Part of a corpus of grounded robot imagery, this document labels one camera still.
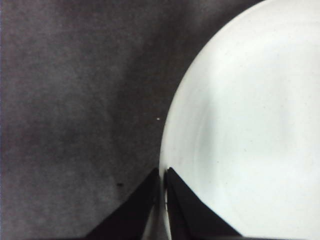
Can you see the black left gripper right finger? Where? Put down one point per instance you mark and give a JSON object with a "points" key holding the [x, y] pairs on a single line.
{"points": [[190, 215]]}

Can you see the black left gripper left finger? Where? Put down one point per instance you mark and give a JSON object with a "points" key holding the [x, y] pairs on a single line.
{"points": [[132, 215]]}

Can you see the white round plate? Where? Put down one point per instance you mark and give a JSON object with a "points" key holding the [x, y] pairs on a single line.
{"points": [[250, 112]]}

